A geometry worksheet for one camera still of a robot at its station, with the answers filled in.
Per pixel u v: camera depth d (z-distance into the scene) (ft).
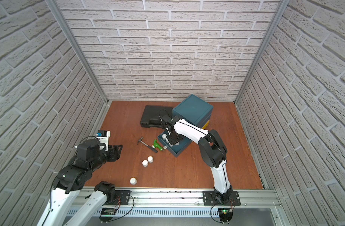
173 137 2.54
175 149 2.81
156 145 3.02
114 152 1.97
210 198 2.41
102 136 1.92
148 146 3.03
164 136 3.10
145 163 2.74
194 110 2.81
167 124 2.14
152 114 3.37
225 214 2.32
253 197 2.49
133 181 2.54
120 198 2.38
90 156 1.62
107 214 2.29
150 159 2.79
